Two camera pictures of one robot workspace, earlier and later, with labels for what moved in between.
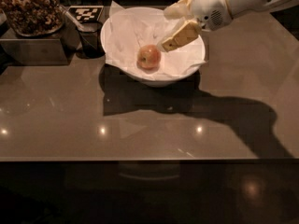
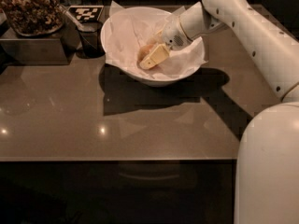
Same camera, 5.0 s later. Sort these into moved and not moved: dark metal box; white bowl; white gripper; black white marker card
Moved: white gripper
Not moved: dark metal box; white bowl; black white marker card
